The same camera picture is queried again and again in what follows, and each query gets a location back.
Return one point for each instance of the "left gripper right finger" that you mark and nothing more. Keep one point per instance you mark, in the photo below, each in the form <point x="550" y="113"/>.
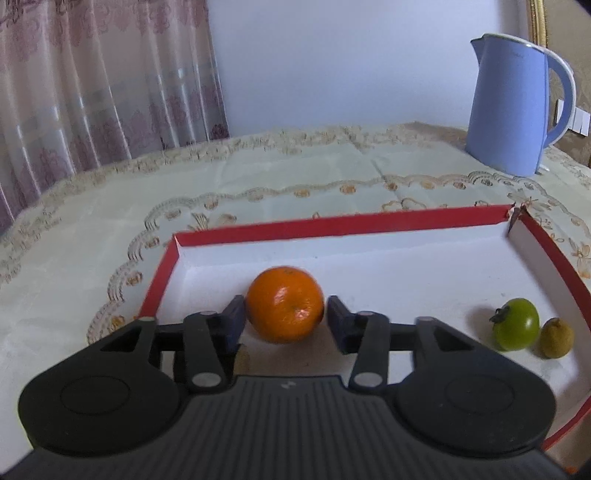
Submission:
<point x="366" y="334"/>

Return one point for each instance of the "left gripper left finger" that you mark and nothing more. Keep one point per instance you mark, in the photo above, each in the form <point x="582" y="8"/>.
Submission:
<point x="211" y="344"/>

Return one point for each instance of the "large orange tangerine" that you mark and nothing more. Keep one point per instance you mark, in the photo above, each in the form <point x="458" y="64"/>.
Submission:
<point x="284" y="305"/>

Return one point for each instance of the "brown longan fruit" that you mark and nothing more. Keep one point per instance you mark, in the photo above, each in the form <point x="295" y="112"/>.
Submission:
<point x="556" y="338"/>

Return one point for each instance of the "red shallow cardboard box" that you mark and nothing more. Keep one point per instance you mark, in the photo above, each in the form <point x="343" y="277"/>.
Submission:
<point x="457" y="265"/>

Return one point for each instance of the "cream floral tablecloth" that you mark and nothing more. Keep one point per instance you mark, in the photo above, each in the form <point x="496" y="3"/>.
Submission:
<point x="78" y="263"/>

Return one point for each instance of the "green tomato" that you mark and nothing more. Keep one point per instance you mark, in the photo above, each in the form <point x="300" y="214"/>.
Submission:
<point x="516" y="325"/>

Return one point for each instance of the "blue electric kettle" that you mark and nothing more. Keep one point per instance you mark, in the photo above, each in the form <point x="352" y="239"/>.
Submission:
<point x="508" y="127"/>

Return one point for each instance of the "pink patterned curtain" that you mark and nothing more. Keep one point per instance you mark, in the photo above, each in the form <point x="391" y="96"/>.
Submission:
<point x="89" y="83"/>

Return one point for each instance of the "white wall switch panel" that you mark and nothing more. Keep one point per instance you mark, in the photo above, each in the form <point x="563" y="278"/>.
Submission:
<point x="580" y="121"/>

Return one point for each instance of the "gold framed wall panel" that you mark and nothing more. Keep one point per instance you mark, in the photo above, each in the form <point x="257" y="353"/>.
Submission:
<point x="537" y="22"/>

